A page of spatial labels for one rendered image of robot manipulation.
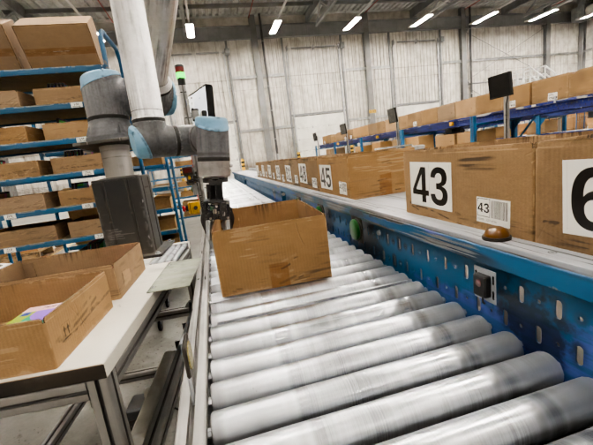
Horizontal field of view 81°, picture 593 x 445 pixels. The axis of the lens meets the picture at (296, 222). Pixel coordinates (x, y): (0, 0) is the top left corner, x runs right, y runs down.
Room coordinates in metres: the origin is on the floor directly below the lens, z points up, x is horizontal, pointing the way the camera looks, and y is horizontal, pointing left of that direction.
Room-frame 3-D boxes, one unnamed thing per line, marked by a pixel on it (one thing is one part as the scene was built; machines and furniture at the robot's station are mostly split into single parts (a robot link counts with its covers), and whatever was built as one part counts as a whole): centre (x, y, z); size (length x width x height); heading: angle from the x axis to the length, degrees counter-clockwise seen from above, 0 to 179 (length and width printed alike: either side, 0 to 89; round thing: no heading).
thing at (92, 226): (2.35, 1.27, 0.79); 0.40 x 0.30 x 0.10; 104
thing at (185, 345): (0.46, 0.18, 0.78); 0.05 x 0.01 x 0.11; 13
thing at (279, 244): (1.04, 0.10, 0.83); 0.39 x 0.29 x 0.17; 9
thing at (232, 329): (0.71, -0.03, 0.72); 0.52 x 0.05 x 0.05; 103
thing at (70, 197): (2.35, 1.27, 0.99); 0.40 x 0.30 x 0.10; 99
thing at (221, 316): (0.78, -0.02, 0.72); 0.52 x 0.05 x 0.05; 103
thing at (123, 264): (1.01, 0.72, 0.80); 0.38 x 0.28 x 0.10; 99
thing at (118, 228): (1.44, 0.69, 0.91); 0.26 x 0.26 x 0.33; 7
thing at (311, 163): (1.92, -0.23, 0.96); 0.39 x 0.29 x 0.17; 13
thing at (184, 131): (1.09, 0.27, 1.16); 0.12 x 0.12 x 0.09; 33
